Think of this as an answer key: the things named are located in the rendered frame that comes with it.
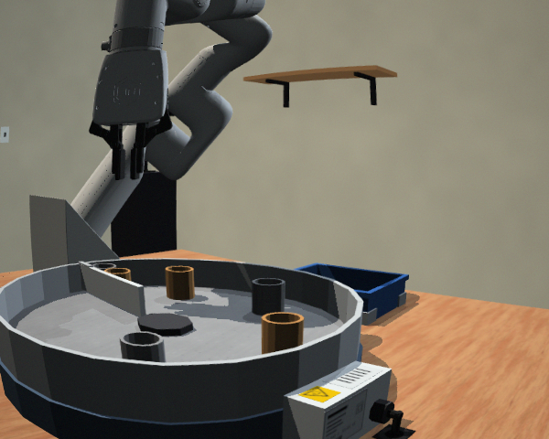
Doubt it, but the bronze bushing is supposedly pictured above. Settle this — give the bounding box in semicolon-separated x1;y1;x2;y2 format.
104;268;131;281
166;266;195;300
262;312;304;354

